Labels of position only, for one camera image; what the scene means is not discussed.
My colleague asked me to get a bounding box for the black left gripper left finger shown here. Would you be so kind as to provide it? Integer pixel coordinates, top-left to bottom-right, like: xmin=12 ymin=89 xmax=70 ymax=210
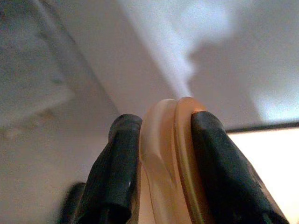
xmin=77 ymin=114 xmax=143 ymax=224

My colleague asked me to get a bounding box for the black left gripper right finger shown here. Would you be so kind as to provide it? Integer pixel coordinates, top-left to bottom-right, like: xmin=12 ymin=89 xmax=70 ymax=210
xmin=191 ymin=110 xmax=290 ymax=224

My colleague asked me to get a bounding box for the tan round plastic container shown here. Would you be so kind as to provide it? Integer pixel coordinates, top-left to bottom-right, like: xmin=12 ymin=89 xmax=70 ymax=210
xmin=136 ymin=97 xmax=212 ymax=224

